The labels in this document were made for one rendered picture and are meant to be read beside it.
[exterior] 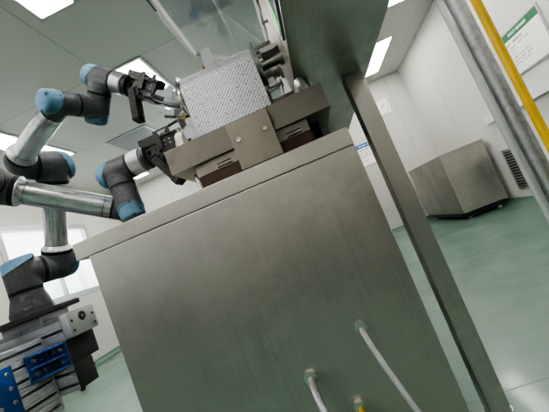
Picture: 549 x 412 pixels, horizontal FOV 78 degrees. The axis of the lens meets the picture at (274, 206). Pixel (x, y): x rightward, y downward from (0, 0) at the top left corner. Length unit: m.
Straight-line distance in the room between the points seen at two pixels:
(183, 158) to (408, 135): 6.25
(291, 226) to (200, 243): 0.20
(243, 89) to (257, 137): 0.30
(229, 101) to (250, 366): 0.71
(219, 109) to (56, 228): 0.90
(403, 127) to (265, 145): 6.21
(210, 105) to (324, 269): 0.60
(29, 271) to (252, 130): 1.13
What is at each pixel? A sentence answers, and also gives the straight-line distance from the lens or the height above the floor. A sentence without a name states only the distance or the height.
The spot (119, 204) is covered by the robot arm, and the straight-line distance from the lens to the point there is 1.09.
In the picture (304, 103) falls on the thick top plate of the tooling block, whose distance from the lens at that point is 0.80.
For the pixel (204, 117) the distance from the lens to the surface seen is 1.05.
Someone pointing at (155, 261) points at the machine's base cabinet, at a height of 0.79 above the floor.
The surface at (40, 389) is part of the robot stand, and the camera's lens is 1.53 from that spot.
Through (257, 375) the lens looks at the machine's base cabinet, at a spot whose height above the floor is 0.50.
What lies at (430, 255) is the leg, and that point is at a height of 0.52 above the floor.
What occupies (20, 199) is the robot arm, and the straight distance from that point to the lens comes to 1.26.
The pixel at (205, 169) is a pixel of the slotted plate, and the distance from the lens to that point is 0.82.
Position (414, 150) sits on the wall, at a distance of 6.86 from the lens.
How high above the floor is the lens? 0.75
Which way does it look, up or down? 5 degrees up
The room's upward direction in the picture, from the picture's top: 22 degrees counter-clockwise
